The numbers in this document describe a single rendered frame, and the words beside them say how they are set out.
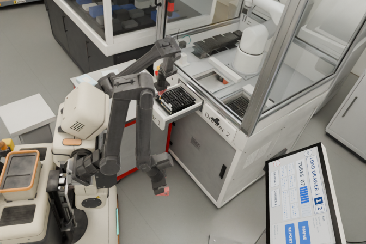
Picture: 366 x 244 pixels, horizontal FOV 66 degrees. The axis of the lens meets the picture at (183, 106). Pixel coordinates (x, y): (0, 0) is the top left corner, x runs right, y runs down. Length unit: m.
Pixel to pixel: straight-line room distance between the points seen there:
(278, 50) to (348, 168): 2.16
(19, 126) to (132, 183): 1.03
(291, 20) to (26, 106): 1.72
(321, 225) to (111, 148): 0.87
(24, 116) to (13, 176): 0.59
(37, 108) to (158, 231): 1.26
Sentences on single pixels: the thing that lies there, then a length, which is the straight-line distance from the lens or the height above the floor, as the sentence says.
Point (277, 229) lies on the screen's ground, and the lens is 1.41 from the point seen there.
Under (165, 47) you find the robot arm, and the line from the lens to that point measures 1.31.
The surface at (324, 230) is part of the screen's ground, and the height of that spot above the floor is 1.16.
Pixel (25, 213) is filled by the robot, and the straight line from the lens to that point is 1.62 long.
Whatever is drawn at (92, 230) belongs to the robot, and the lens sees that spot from 2.10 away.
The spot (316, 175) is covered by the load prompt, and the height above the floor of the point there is 1.16.
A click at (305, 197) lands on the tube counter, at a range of 1.41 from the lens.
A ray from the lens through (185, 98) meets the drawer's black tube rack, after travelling 1.97.
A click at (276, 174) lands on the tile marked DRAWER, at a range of 1.56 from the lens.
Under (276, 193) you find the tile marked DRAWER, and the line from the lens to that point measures 1.50.
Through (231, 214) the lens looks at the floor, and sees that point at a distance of 2.54.
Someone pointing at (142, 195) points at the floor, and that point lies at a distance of 2.51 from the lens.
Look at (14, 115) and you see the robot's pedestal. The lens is 2.16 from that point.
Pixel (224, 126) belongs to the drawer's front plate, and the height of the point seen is 0.90.
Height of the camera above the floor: 2.18
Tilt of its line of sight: 42 degrees down
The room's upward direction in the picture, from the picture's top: 9 degrees clockwise
